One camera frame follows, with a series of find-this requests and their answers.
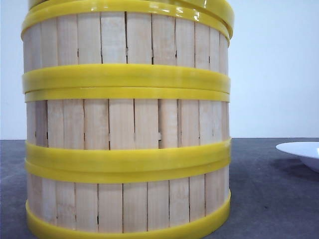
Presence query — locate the woven bamboo steamer lid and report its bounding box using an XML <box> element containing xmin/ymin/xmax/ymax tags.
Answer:
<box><xmin>22</xmin><ymin>0</ymin><xmax>234</xmax><ymax>30</ymax></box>

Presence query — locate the white plate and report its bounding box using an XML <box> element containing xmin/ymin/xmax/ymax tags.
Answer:
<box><xmin>276</xmin><ymin>142</ymin><xmax>319</xmax><ymax>172</ymax></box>

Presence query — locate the bamboo steamer basket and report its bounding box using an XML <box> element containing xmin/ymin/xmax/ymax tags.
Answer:
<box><xmin>25</xmin><ymin>166</ymin><xmax>231</xmax><ymax>239</ymax></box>
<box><xmin>21</xmin><ymin>11</ymin><xmax>233</xmax><ymax>102</ymax></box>
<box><xmin>24</xmin><ymin>87</ymin><xmax>232</xmax><ymax>174</ymax></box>

